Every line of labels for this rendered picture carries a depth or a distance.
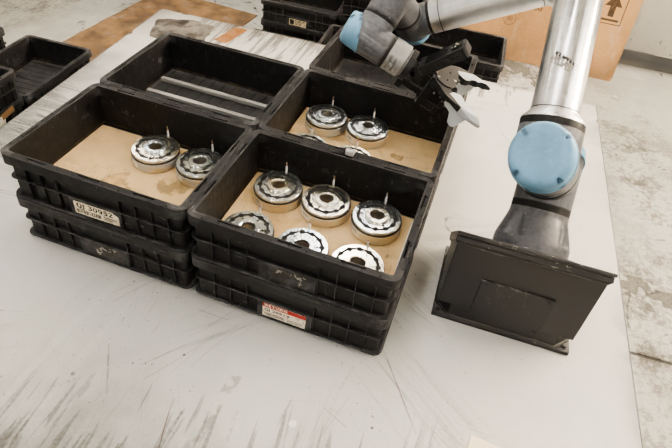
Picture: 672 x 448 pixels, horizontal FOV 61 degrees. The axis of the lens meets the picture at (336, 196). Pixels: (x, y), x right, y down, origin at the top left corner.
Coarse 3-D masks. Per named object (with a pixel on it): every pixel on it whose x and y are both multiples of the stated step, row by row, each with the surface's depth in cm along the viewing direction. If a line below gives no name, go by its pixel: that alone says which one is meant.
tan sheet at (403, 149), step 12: (300, 120) 144; (348, 120) 147; (288, 132) 140; (300, 132) 140; (396, 132) 145; (336, 144) 138; (348, 144) 139; (396, 144) 141; (408, 144) 141; (420, 144) 142; (432, 144) 142; (372, 156) 136; (384, 156) 136; (396, 156) 137; (408, 156) 137; (420, 156) 138; (432, 156) 138; (420, 168) 134
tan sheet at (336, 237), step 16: (256, 176) 126; (240, 208) 118; (256, 208) 118; (352, 208) 121; (288, 224) 116; (304, 224) 116; (336, 240) 114; (352, 240) 114; (400, 240) 115; (384, 256) 112; (384, 272) 108
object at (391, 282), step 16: (304, 144) 120; (352, 160) 118; (368, 160) 118; (224, 176) 110; (416, 176) 115; (208, 192) 106; (192, 208) 102; (192, 224) 102; (208, 224) 100; (224, 224) 100; (416, 224) 105; (240, 240) 100; (256, 240) 99; (272, 240) 98; (288, 256) 98; (304, 256) 97; (320, 256) 96; (336, 272) 97; (352, 272) 96; (368, 272) 95; (400, 272) 95; (384, 288) 95
